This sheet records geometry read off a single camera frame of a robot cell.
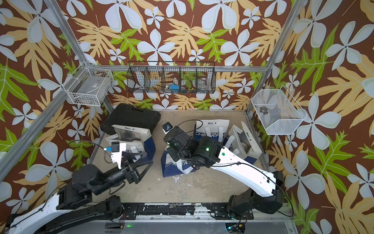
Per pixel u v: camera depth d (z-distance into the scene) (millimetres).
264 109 850
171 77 980
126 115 1086
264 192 379
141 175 485
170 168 699
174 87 953
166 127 523
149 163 501
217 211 738
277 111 841
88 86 879
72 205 426
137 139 932
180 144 417
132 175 464
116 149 478
